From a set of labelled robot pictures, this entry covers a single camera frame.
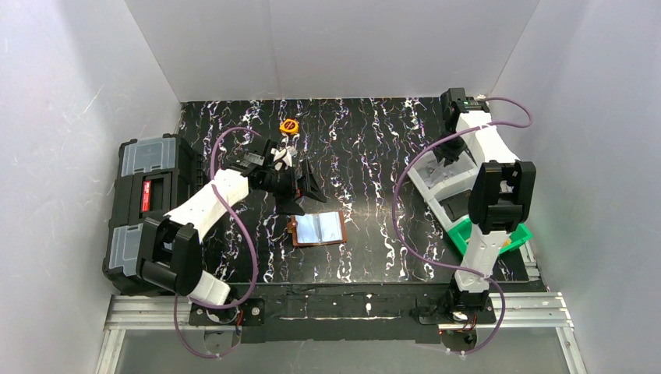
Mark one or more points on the white plastic bin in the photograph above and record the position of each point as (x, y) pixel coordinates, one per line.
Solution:
(458, 177)
(451, 211)

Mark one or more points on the black toolbox with clear lids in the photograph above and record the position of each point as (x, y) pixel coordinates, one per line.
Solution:
(154, 176)

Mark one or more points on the orange round cap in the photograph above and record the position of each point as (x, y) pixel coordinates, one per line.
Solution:
(289, 127)

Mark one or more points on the green plastic bin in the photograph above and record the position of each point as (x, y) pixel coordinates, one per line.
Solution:
(460, 236)

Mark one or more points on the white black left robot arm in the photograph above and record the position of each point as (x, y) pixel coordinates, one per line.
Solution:
(170, 251)

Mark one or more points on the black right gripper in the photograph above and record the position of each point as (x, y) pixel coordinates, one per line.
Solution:
(450, 157)

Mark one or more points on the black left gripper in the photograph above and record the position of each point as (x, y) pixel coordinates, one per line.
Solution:
(300, 181)

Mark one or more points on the white card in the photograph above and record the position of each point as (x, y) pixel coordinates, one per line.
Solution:
(435, 174)

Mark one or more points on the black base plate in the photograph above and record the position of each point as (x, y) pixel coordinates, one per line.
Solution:
(334, 312)

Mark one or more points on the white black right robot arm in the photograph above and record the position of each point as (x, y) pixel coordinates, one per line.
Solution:
(499, 200)

